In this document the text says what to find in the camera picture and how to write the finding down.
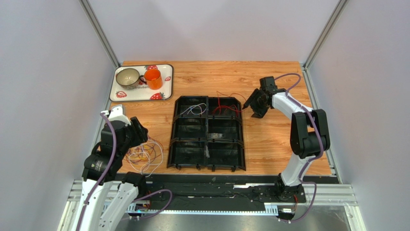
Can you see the grey ceramic mug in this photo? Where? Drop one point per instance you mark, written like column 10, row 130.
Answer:
column 129, row 78

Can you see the orange translucent cup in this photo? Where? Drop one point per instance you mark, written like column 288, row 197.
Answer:
column 153, row 79

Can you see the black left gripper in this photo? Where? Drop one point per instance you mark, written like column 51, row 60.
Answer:
column 141, row 134

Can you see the white strawberry serving tray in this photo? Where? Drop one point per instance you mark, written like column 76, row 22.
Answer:
column 139, row 90

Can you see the black compartment organizer tray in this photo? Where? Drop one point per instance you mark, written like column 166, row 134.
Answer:
column 207, row 132

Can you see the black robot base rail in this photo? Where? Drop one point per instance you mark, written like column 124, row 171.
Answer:
column 232, row 193

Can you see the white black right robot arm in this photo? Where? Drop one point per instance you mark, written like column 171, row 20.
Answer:
column 309, row 134

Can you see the aluminium frame post left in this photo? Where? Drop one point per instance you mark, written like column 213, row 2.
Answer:
column 87, row 7

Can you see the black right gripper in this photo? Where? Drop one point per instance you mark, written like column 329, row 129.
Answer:
column 257, row 102

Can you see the aluminium frame post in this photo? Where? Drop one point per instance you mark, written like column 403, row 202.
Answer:
column 340, row 6
column 87, row 7

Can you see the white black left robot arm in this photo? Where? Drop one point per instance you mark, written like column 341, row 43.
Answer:
column 100, row 171

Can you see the aluminium frame post right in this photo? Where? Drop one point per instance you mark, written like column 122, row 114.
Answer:
column 340, row 6

